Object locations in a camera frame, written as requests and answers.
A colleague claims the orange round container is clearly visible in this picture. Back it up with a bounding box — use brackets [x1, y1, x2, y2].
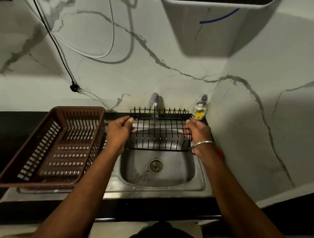
[215, 146, 225, 161]

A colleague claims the person's right hand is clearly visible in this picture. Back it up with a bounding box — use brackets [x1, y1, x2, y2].
[185, 118, 216, 157]

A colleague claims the brown plastic dish basket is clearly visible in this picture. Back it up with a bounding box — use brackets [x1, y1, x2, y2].
[0, 106, 106, 191]

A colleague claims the thin blue tube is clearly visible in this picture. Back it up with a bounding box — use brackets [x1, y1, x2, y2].
[199, 8, 240, 25]

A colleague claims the thick white wall cable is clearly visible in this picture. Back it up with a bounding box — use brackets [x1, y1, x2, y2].
[23, 0, 116, 59]

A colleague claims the person's left forearm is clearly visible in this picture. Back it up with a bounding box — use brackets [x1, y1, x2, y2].
[32, 147, 123, 238]

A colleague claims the person's left hand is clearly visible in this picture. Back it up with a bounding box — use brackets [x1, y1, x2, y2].
[105, 115, 135, 156]

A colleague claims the person's right forearm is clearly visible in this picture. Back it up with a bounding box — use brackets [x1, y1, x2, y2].
[196, 146, 285, 238]

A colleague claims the chrome faucet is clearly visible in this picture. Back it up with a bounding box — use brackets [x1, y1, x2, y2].
[147, 92, 160, 118]

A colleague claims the clear dish soap bottle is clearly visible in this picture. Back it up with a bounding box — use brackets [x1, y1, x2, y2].
[192, 94, 209, 121]

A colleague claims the person's dark clothing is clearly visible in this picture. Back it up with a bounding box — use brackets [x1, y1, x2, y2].
[129, 222, 194, 238]

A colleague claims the black wire rack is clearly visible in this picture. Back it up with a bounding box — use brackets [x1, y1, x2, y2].
[125, 107, 193, 152]

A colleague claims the silver bracelet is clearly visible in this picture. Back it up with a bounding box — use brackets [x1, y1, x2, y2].
[191, 140, 216, 155]

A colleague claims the stainless steel sink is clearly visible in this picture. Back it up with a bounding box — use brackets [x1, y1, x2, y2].
[0, 117, 214, 203]

